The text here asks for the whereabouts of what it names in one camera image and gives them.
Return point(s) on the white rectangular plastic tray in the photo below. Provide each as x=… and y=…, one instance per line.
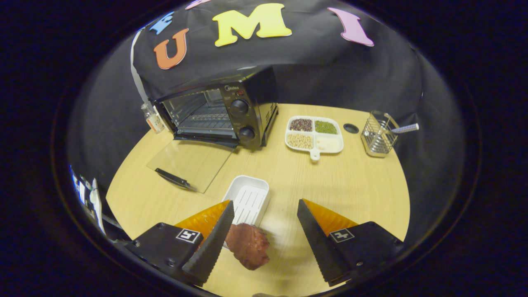
x=249, y=198

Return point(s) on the reddish brown meat piece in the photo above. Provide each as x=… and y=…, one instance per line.
x=247, y=247

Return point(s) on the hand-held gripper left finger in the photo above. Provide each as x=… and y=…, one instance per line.
x=212, y=243

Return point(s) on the white divided dish of grains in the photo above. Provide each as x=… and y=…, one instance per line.
x=326, y=143

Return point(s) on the small clear glass bottle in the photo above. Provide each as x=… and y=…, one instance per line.
x=153, y=120

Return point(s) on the black toaster oven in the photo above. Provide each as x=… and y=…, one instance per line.
x=247, y=107

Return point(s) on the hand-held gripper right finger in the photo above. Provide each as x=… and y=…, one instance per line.
x=319, y=243

